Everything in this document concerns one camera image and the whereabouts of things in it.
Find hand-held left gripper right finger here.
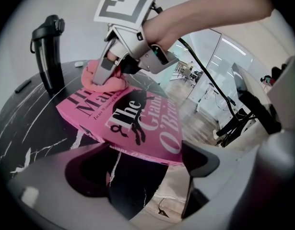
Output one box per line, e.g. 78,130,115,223
182,129,295,228

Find pink cloth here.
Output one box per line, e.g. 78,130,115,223
80,58,128,92

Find black thermos bottle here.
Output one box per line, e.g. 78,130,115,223
30,14,66,96

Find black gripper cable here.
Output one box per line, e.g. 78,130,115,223
151,1,241,129

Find person's right forearm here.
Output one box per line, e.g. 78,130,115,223
142,0,275,52

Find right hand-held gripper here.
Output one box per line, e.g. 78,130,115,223
93,0,180,85

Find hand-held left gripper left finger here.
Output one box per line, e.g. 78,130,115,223
7,141,138,229

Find black pen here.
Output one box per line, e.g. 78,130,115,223
14,79,32,93

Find pink book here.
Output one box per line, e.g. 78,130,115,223
55,85,186,166

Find black marble round table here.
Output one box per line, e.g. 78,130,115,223
0,58,184,221

